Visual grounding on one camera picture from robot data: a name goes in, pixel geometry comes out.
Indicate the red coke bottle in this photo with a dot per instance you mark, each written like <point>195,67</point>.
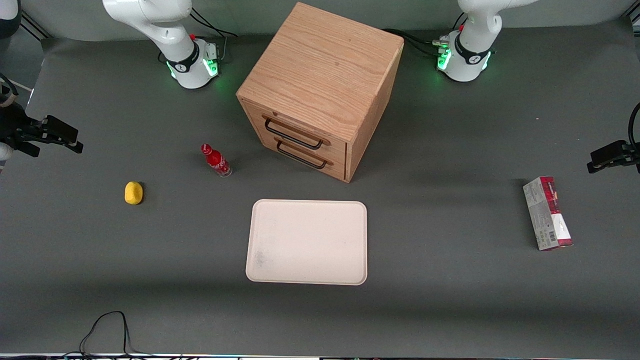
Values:
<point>216,160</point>

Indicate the cream plastic tray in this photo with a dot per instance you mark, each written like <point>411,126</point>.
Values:
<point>307,242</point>

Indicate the dark grey table mat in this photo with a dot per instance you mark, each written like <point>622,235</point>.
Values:
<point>450,310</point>

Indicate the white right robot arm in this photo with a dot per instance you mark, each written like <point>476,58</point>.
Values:
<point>165,30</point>

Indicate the black aluminium frame rail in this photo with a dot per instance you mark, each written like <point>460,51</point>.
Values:
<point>634,19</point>
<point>32,25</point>

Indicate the yellow lemon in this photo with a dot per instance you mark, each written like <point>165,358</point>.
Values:
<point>133,193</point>

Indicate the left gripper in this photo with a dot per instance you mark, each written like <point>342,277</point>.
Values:
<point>631,152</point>

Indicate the grey red carton box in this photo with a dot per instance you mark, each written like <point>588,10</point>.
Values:
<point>547,212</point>

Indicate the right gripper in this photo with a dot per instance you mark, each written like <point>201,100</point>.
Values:
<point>15,128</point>

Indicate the oak wooden drawer cabinet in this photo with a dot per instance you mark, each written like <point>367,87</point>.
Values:
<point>320,65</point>

